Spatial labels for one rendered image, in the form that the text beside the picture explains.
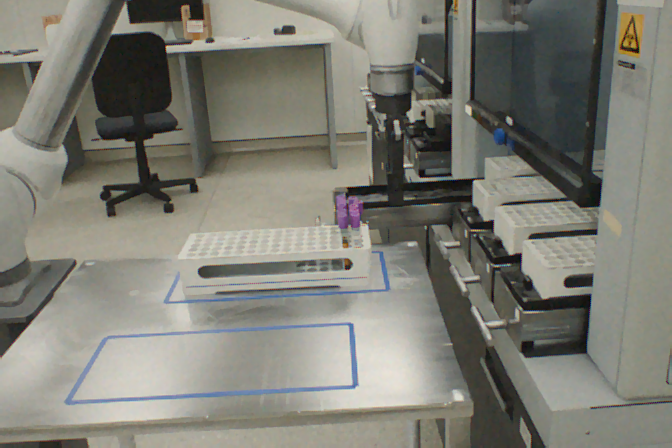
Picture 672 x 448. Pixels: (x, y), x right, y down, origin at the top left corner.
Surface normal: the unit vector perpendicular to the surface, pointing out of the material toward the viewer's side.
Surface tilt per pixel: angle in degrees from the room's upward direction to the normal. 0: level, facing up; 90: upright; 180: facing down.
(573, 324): 90
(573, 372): 0
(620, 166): 90
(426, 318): 0
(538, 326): 90
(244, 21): 90
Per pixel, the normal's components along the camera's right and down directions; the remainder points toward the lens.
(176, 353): -0.06, -0.94
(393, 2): 0.03, 0.11
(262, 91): 0.05, 0.33
